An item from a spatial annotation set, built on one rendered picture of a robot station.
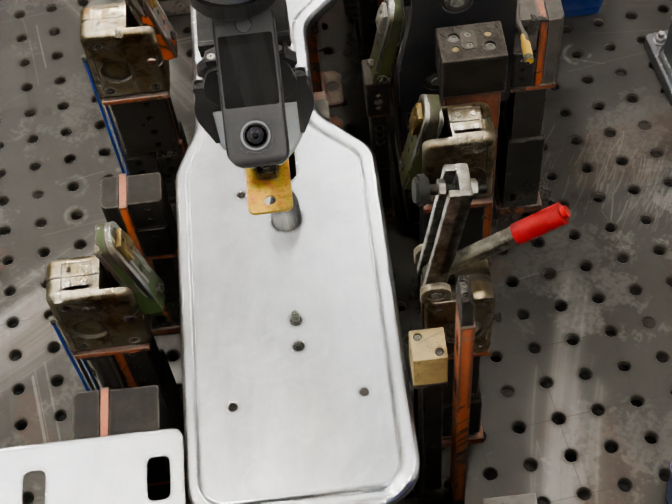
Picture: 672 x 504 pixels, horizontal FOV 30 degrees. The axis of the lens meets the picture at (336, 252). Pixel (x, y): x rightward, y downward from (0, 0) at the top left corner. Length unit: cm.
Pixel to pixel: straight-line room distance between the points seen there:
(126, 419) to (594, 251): 70
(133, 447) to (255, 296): 20
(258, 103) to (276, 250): 43
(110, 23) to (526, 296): 62
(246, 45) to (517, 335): 79
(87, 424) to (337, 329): 27
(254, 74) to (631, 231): 89
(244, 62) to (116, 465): 48
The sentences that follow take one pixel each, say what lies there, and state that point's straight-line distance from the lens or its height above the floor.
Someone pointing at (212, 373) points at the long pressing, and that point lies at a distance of 127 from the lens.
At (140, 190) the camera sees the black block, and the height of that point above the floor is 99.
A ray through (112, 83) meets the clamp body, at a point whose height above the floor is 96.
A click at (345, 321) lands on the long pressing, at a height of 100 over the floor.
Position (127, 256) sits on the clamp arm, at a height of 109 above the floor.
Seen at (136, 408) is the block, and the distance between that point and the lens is 129.
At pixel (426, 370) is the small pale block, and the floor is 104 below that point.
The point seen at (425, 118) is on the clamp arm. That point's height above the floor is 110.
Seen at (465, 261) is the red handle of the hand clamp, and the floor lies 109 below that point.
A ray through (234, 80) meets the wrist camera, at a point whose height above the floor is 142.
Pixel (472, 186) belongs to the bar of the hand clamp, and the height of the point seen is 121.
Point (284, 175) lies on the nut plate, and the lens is 107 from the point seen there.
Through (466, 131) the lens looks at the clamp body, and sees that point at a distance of 132.
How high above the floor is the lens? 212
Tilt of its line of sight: 58 degrees down
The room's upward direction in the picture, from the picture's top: 7 degrees counter-clockwise
